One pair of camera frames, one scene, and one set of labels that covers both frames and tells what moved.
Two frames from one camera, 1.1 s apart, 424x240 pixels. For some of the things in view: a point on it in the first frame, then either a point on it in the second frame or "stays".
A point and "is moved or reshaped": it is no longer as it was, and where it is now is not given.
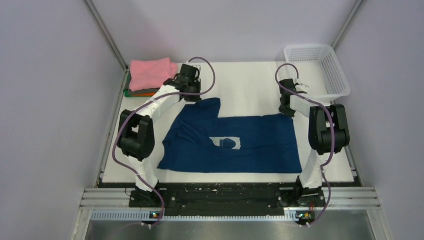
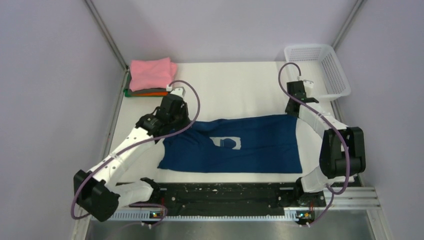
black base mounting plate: x=222 y=200 stays
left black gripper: x=195 y=98 to x=184 y=109
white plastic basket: x=320 y=72 stays
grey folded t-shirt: x=142 y=91 stays
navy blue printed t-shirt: x=268 y=143 is moved or reshaped
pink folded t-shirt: x=151 y=74 stays
